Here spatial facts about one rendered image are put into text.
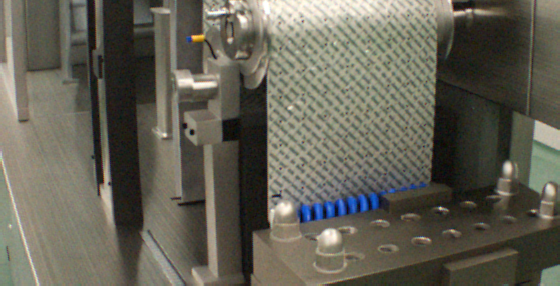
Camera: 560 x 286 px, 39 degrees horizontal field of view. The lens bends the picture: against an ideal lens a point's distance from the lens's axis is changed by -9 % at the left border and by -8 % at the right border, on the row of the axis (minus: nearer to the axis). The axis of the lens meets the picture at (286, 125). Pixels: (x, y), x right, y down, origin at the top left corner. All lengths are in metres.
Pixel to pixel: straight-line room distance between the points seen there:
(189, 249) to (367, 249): 0.39
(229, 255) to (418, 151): 0.29
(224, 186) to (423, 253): 0.30
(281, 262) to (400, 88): 0.29
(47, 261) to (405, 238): 0.54
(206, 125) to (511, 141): 0.56
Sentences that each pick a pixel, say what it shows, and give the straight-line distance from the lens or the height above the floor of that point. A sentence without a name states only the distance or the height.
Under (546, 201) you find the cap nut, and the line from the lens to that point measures 1.06.
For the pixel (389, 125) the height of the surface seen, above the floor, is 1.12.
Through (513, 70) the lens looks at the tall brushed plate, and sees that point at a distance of 1.11.
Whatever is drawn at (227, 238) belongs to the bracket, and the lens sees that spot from 1.13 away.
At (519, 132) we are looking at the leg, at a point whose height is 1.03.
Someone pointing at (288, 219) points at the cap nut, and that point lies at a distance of 0.96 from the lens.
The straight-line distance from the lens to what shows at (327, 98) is 1.03.
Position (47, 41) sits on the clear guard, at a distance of 1.97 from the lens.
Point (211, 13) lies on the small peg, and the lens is 1.02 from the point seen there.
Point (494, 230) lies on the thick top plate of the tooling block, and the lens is 1.02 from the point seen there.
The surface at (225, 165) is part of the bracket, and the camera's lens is 1.09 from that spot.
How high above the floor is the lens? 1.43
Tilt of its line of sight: 17 degrees down
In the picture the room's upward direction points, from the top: straight up
